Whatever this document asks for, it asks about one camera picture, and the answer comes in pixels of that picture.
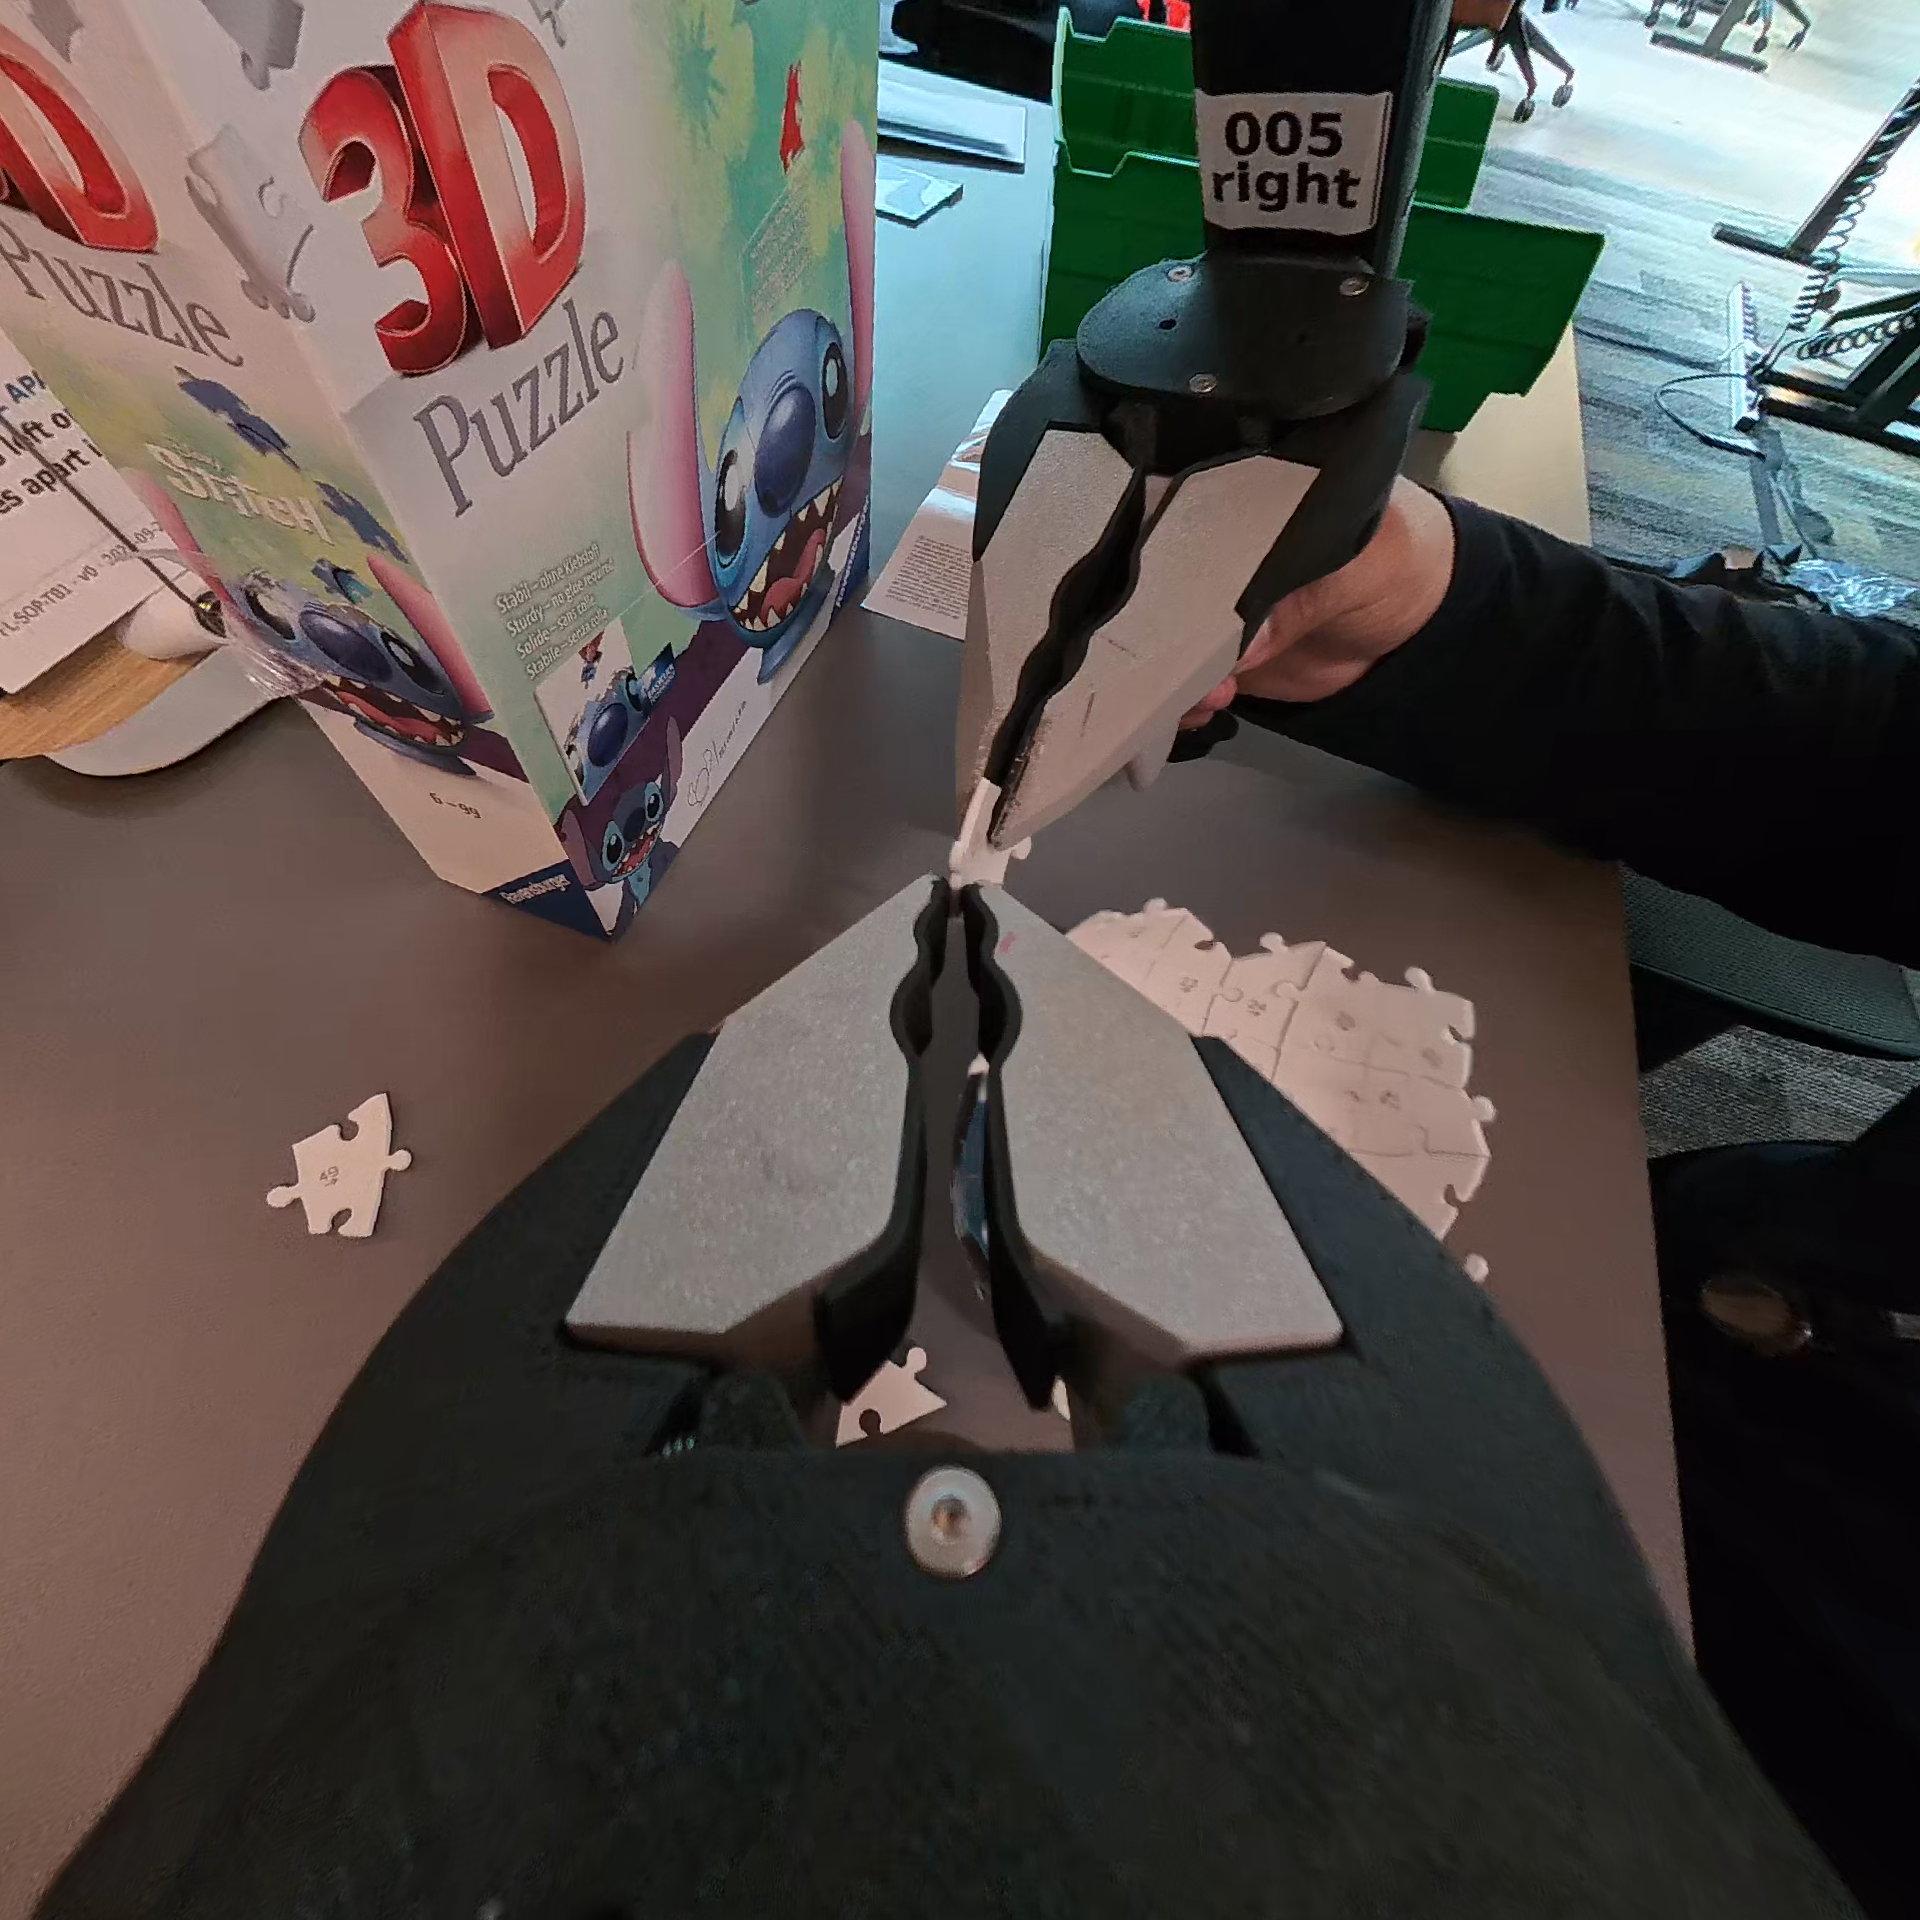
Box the small white rounded object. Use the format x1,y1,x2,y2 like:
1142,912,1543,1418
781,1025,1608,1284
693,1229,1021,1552
115,593,229,663

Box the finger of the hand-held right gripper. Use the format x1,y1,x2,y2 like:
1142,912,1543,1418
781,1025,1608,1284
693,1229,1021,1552
953,432,1164,843
992,447,1326,855

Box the pale grey rounded board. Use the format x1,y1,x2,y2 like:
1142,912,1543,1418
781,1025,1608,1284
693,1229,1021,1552
44,653,306,780

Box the green plastic bin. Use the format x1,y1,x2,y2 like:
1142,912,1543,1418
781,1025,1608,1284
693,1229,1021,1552
1053,4,1501,213
1037,142,1608,438

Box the white paper stack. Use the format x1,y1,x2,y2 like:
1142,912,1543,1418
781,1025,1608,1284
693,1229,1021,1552
873,61,1062,156

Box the printed cardboard puzzle box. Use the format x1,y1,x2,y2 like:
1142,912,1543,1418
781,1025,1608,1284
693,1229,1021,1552
0,0,882,942

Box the assembled white puzzle section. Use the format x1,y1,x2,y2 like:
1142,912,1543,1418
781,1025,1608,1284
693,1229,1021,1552
1067,896,1499,1286

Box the folded printed leaflet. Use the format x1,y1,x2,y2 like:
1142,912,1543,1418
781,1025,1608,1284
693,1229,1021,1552
864,382,1021,640

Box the black mesh office chair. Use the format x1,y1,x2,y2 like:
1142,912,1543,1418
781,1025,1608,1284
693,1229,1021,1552
1624,866,1920,1071

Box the wooden board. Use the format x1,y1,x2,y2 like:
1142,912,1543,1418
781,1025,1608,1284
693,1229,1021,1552
0,644,199,763

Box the loose white puzzle piece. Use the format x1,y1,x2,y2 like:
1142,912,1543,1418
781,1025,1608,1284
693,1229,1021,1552
833,1345,948,1451
266,1092,414,1236

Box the person's right hand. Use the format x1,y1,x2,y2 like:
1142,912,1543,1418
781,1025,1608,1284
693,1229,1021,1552
1200,481,1458,732

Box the person's right forearm black sleeve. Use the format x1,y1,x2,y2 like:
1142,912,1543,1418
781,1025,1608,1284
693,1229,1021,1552
1242,493,1920,932

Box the black desk frame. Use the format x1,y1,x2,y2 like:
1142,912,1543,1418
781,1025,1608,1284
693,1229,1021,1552
1714,61,1920,456

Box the white power strip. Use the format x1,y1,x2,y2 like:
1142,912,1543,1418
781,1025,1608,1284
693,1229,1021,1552
1724,283,1830,546

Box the small white puzzle piece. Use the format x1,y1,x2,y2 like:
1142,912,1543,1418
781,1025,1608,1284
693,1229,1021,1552
943,780,1037,891

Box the grey wheeled office chair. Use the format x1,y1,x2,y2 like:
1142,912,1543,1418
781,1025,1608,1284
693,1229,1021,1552
1483,0,1580,127
1641,0,1820,73

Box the person's dark trousers lap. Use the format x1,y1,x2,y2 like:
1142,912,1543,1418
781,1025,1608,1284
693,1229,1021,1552
1646,1137,1920,1920

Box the printed white paper sheet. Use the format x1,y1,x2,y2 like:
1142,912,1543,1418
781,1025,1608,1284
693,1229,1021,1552
0,322,170,701

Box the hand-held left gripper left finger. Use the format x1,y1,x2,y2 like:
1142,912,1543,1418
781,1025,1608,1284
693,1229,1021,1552
564,875,943,1412

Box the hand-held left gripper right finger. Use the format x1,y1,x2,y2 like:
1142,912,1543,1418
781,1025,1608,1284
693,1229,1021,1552
953,885,1348,1416

